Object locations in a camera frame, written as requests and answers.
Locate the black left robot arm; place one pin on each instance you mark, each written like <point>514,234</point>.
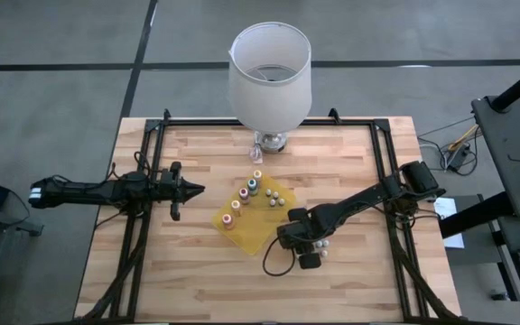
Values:
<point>88,195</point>

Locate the yellow translucent plastic bin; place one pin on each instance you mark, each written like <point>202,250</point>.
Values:
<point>255,230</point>

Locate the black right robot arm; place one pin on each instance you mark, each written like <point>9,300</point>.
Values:
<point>364,198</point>

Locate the white shade table lamp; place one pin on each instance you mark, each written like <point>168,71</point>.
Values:
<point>269,99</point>

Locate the black power adapter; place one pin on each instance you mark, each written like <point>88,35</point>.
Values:
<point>458,159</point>

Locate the orange food coloring bottle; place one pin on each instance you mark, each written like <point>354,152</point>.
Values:
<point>236,207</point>

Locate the black stand leg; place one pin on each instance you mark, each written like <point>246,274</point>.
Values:
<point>467,220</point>

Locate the black metal table frame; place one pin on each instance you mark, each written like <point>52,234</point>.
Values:
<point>368,122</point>

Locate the grey equipment cart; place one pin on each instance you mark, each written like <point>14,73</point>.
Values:
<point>21,228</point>

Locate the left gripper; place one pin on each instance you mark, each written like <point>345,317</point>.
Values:
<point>167,189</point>

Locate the dark red food coloring bottle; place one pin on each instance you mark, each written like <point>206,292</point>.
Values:
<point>244,194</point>

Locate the white paper sheet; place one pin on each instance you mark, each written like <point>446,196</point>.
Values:
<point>449,212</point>

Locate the yellow cap food coloring bottle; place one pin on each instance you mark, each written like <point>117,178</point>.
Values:
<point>257,175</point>

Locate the small clear plastic tag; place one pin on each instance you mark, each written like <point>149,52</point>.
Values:
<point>256,155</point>

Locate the grey side table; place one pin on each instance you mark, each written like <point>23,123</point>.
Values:
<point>513,144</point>

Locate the black diagonal pole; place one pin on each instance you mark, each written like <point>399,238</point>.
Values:
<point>519,86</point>

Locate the green cap food coloring bottle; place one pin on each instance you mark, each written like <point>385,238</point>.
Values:
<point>252,185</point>

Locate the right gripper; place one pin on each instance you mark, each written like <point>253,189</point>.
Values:
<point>296,237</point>

